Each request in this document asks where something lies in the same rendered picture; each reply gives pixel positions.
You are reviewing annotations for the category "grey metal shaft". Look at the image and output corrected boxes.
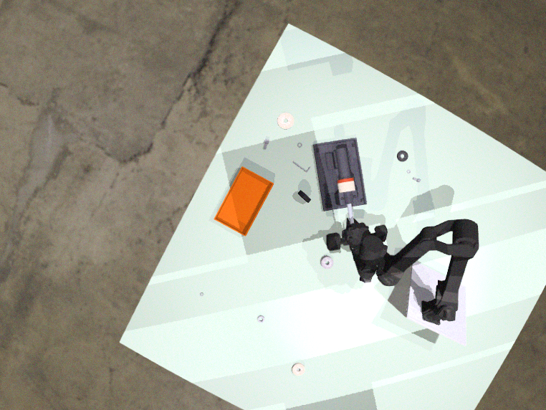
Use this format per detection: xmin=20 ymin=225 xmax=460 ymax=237
xmin=347 ymin=204 xmax=354 ymax=225

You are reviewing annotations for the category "orange rectangular tray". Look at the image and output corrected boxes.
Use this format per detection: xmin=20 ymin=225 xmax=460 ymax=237
xmin=214 ymin=166 xmax=274 ymax=236

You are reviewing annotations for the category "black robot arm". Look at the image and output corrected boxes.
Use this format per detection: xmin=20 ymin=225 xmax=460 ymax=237
xmin=344 ymin=219 xmax=479 ymax=325

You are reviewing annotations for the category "black rubber ring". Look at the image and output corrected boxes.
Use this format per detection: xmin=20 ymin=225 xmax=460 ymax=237
xmin=298 ymin=190 xmax=311 ymax=203

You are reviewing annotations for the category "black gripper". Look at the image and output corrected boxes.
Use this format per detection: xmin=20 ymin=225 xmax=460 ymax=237
xmin=327 ymin=218 xmax=388 ymax=259

